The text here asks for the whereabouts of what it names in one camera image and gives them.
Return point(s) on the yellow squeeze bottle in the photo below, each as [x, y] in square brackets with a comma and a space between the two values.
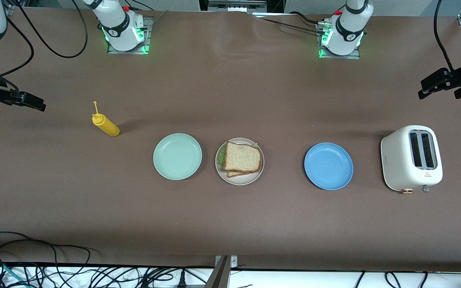
[108, 126]

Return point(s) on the green lettuce leaf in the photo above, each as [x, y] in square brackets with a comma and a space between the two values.
[222, 154]

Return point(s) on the brown bread slice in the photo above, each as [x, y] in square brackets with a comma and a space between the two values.
[236, 174]
[242, 158]

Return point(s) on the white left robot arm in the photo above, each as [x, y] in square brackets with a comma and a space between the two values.
[348, 36]

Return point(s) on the blue plate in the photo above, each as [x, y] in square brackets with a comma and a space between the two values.
[328, 166]

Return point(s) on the mint green plate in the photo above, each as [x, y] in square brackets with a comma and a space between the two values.
[177, 156]

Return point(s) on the beige plate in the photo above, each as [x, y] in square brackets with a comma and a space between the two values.
[238, 180]

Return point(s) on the cream white toaster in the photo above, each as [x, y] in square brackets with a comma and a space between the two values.
[398, 160]

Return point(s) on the brown table cover sheet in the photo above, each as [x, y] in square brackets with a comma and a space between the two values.
[230, 100]

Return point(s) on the black power plug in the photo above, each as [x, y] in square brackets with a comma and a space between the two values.
[181, 282]

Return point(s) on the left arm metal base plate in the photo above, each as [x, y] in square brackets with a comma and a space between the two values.
[340, 57]

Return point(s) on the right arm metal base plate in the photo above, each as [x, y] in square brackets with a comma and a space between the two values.
[149, 36]

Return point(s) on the black equipment with metal rail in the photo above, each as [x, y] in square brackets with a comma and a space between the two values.
[236, 5]

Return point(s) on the grey metal bracket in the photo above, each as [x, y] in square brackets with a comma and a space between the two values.
[220, 276]

